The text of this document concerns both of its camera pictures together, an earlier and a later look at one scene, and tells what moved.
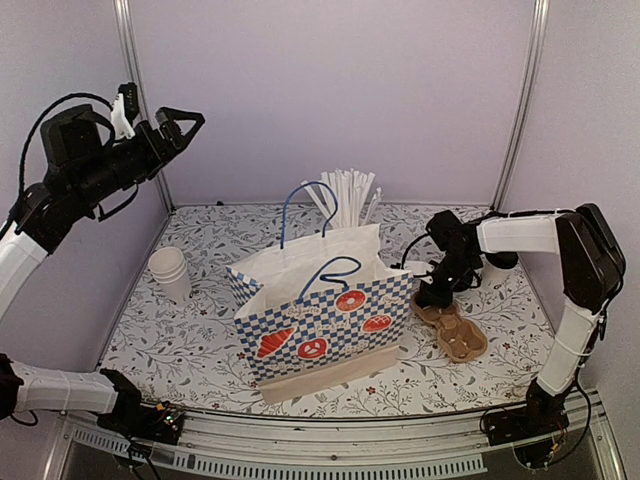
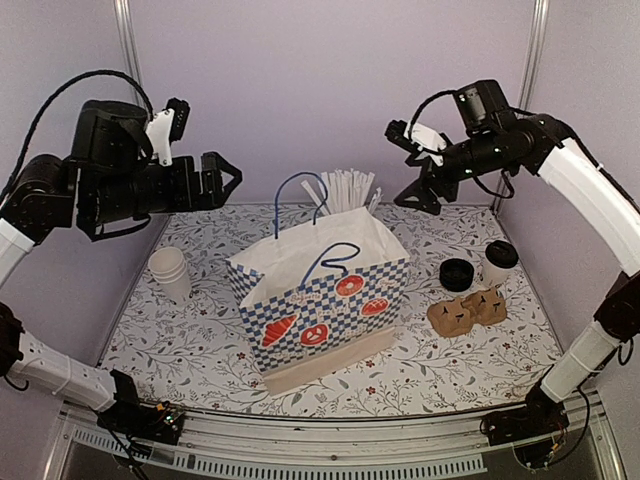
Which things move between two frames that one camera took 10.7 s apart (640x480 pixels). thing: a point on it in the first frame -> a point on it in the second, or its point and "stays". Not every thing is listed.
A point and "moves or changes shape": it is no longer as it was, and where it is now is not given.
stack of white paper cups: x=169 y=269 stays
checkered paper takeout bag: x=321 y=310 moves or changes shape
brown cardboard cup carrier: x=460 y=338 -> x=457 y=317
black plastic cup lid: x=503 y=259 stays
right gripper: x=444 y=299 -> x=420 y=187
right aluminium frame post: x=540 y=21 stays
